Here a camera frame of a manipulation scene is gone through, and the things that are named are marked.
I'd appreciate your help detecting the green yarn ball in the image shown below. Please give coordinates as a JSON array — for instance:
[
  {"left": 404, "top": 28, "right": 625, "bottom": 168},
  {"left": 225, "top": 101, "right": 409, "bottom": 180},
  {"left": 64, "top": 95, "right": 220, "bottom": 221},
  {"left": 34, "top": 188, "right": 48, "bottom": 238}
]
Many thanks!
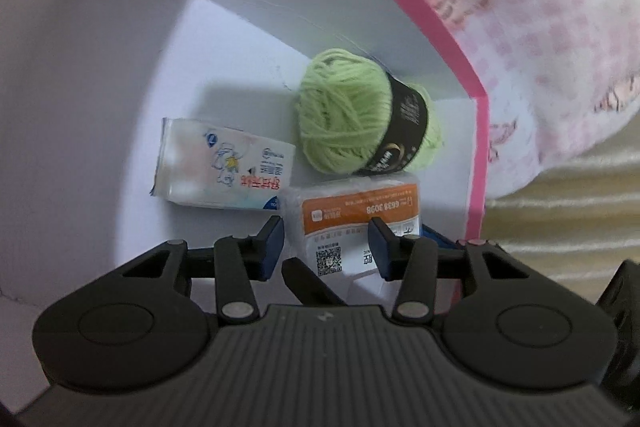
[{"left": 297, "top": 49, "right": 442, "bottom": 176}]

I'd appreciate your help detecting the pink checkered pillow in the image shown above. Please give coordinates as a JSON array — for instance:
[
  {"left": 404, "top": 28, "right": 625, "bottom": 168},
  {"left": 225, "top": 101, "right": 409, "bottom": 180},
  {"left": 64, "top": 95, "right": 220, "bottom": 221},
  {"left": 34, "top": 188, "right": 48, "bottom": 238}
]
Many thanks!
[{"left": 425, "top": 0, "right": 639, "bottom": 198}]

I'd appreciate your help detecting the blue wet wipes pack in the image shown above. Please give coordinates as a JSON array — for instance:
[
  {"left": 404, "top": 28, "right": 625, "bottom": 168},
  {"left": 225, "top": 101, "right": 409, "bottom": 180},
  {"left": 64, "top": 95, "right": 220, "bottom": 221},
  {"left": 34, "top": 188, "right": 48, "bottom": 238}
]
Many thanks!
[{"left": 421, "top": 225, "right": 461, "bottom": 251}]

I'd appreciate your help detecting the pink cardboard box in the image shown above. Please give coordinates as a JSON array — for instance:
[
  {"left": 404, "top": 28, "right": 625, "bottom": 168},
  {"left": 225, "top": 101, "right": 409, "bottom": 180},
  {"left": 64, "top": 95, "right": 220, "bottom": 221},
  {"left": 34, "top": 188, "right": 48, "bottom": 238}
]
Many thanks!
[{"left": 1, "top": 0, "right": 486, "bottom": 411}]

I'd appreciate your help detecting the gold satin curtain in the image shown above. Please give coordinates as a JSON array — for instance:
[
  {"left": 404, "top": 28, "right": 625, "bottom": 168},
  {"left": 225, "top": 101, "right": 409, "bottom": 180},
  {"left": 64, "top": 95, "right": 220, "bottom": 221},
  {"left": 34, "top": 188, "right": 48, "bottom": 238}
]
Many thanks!
[{"left": 483, "top": 118, "right": 640, "bottom": 303}]

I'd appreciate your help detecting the white tissue pack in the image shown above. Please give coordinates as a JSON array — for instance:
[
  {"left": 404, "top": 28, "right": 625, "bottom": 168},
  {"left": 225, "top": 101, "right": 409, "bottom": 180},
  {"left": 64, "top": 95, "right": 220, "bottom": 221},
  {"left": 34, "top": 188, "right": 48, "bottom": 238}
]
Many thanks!
[{"left": 151, "top": 118, "right": 296, "bottom": 210}]

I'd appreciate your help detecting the clear floss pick box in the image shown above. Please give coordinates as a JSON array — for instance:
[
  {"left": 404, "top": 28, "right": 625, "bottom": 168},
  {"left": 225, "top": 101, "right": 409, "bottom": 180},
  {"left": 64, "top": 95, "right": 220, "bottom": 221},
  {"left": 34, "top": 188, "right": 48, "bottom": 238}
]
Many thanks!
[{"left": 280, "top": 173, "right": 421, "bottom": 310}]

